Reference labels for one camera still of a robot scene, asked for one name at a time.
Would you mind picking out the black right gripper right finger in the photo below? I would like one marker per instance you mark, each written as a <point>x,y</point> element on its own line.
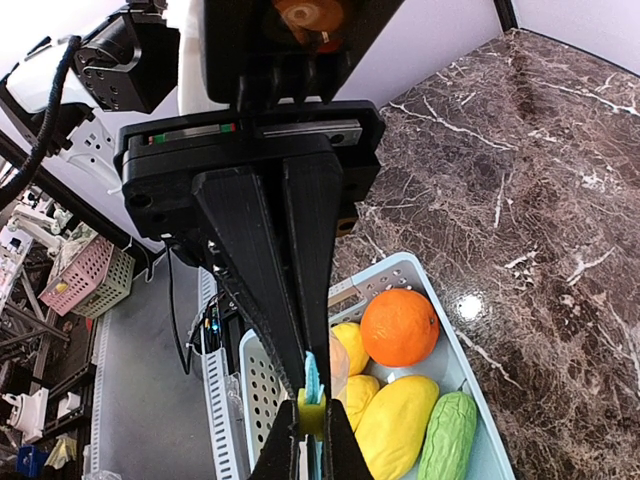
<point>341,457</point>

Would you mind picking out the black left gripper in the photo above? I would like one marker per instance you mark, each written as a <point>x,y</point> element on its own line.
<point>218,157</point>

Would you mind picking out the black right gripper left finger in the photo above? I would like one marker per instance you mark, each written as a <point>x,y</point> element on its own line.
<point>279,459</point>

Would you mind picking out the green toy bitter gourd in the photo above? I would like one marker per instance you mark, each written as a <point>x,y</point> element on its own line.
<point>449,438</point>

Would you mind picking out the clear zip bag blue zipper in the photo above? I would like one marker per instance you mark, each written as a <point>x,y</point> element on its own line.
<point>311,403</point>

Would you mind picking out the yellow wrinkled toy fruit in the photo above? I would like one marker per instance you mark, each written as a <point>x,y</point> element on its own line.
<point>356,397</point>

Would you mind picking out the orange yellow toy mango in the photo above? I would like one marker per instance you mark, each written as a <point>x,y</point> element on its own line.
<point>347,352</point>

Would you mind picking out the orange toy fruit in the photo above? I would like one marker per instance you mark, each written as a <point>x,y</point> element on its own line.
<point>399,328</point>

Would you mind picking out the pink perforated basket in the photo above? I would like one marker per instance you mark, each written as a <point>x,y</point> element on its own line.
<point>81,277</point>

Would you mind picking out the white slotted cable duct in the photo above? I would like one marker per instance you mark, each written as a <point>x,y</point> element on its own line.
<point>220,365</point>

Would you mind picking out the black frame post right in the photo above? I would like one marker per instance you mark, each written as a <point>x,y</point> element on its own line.
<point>506,14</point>

